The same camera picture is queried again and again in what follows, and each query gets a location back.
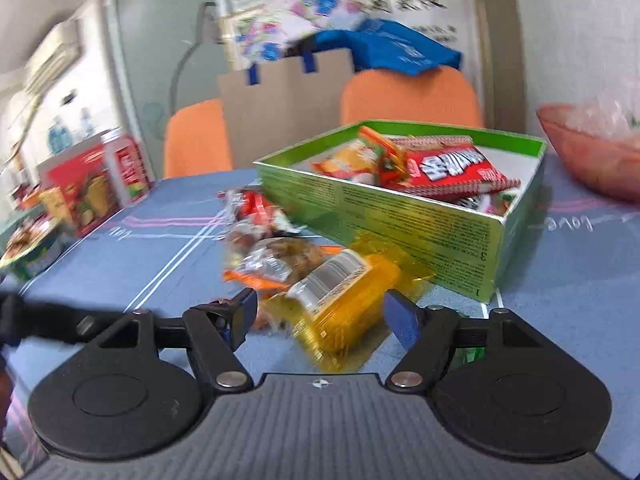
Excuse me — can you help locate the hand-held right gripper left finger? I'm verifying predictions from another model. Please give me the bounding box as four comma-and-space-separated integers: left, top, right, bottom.
95, 287, 260, 394

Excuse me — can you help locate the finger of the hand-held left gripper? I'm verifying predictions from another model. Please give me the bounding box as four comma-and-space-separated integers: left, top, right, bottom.
0, 291, 128, 347

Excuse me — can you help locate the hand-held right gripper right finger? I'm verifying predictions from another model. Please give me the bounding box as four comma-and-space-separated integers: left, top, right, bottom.
383, 289, 546, 395

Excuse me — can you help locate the clear yellow snack packet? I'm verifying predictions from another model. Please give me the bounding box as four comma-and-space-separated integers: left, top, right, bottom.
259, 247, 434, 372

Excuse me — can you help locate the green cardboard box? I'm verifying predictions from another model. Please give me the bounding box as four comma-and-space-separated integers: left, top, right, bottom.
253, 119, 547, 305

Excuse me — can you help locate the clear nut snack packet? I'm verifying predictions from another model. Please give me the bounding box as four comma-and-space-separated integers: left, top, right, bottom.
222, 237, 347, 294

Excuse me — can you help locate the instant noodle bowl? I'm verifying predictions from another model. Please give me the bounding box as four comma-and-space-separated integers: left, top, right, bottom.
0, 214, 67, 282

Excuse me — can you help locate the red clear snack packet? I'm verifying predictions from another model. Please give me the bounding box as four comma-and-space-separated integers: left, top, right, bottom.
219, 188, 302, 242

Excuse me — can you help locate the small yellow snack box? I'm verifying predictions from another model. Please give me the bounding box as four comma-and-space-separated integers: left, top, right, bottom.
39, 187, 65, 224

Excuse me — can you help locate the red printed box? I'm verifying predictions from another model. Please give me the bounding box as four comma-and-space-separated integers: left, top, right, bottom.
37, 142, 124, 239

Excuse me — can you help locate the red checkered snack packet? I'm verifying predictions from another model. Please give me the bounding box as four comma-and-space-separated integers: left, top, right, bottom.
387, 134, 522, 199

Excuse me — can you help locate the red and green snack packet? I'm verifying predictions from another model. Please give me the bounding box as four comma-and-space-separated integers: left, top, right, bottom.
357, 125, 407, 184

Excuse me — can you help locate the orange snack packet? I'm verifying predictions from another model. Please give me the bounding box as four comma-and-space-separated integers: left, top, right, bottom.
312, 139, 379, 184

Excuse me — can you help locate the blue checked tablecloth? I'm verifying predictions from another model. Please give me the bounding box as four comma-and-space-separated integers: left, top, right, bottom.
0, 152, 640, 477

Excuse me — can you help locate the orange chair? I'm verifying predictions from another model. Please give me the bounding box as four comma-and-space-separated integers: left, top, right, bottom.
163, 98, 235, 180
339, 67, 485, 129

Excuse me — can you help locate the red and white carton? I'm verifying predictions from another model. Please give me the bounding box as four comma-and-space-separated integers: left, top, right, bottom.
102, 129, 154, 209

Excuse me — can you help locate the brown cardboard sheet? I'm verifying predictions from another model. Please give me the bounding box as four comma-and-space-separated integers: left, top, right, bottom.
217, 50, 359, 172

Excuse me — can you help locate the pink plastic bowl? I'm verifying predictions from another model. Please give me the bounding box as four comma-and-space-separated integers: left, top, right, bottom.
535, 103, 640, 204

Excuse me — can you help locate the white air conditioner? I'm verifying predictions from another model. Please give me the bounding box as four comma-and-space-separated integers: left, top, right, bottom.
22, 19, 84, 97

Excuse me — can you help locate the blue tote bag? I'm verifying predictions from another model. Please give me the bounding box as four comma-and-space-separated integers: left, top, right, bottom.
299, 18, 464, 79

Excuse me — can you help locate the clear plastic bag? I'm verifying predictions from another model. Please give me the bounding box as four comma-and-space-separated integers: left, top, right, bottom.
569, 77, 640, 152

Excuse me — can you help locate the floral printed bag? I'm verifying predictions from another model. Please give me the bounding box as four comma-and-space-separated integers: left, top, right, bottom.
222, 0, 372, 69

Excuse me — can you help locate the white sign board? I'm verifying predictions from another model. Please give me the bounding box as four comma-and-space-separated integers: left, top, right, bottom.
344, 0, 484, 112

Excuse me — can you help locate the black cable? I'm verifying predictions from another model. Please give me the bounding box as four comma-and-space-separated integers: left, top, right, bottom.
169, 2, 217, 112

